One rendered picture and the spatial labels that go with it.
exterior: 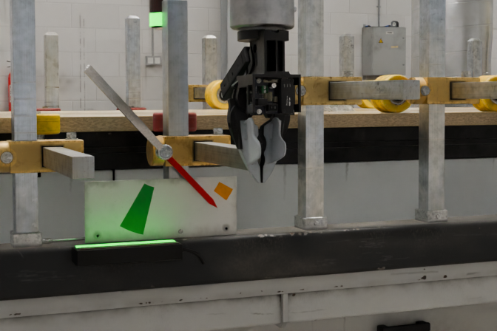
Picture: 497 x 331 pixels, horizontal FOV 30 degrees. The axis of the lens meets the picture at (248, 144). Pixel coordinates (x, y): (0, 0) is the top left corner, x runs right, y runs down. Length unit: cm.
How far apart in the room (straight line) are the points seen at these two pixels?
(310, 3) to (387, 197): 52
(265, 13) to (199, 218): 44
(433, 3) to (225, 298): 66
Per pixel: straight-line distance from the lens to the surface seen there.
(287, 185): 186
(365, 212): 195
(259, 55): 126
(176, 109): 155
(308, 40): 163
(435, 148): 176
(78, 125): 171
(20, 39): 150
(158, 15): 159
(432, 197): 176
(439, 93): 175
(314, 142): 164
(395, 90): 144
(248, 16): 127
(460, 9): 549
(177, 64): 155
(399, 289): 179
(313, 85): 163
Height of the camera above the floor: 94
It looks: 3 degrees down
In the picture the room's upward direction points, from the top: straight up
